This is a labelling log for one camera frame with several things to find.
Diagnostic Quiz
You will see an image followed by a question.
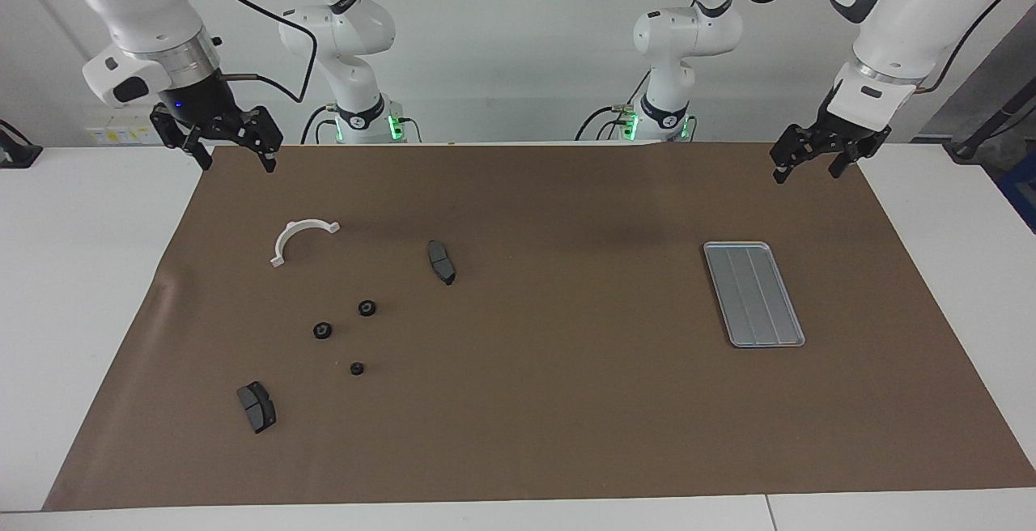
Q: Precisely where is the silver metal tray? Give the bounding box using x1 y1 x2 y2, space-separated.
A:
703 241 806 349

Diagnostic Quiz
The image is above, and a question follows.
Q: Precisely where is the black stand pole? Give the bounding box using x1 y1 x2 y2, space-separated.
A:
943 82 1036 164

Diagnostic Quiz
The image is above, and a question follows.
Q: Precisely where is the blue crate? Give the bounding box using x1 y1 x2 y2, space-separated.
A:
997 151 1036 232

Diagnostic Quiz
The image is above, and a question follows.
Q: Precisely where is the dark grey brake pad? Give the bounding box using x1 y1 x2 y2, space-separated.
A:
427 240 456 287
236 381 278 435

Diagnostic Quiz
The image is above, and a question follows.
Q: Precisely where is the brown table mat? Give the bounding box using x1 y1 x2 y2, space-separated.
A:
42 141 1036 512

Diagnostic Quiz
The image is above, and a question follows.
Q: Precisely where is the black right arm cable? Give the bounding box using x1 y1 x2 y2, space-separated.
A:
182 0 319 104

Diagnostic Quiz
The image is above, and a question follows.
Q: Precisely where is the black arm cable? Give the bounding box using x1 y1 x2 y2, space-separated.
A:
182 0 319 104
728 0 1013 95

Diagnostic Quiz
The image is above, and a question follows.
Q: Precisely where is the black base cable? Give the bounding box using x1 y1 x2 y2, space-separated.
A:
575 104 631 142
301 104 341 144

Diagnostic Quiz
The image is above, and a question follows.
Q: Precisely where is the white curved plastic bracket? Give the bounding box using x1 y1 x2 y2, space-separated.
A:
270 219 342 268

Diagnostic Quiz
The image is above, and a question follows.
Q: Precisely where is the white wall socket box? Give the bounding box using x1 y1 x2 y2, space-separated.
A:
86 120 159 147

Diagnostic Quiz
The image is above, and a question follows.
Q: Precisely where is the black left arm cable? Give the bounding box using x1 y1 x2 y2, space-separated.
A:
728 0 1013 95

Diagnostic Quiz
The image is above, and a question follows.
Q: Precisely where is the black clamp mount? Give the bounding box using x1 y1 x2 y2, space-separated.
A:
0 120 43 169

